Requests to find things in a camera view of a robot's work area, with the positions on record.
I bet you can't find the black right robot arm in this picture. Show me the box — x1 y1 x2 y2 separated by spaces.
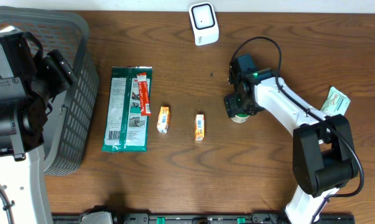
224 54 363 223

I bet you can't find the grey plastic mesh basket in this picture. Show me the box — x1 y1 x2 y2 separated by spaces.
0 6 100 175

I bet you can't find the mint green wipes packet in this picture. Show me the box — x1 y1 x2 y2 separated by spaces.
320 86 351 116

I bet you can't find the orange tissue pack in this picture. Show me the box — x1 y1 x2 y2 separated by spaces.
195 114 205 141
157 106 170 134

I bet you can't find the red and white package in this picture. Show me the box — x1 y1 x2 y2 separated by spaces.
137 72 152 116

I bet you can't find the dark green package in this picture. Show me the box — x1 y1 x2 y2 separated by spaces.
102 67 152 153

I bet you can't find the green lidded small jar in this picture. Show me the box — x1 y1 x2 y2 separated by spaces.
231 114 249 123

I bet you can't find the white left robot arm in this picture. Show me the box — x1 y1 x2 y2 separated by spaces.
0 26 77 223

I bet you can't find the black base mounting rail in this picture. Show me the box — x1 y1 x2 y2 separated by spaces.
52 205 355 224

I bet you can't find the white barcode scanner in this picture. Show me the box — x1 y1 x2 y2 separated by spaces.
188 2 220 46

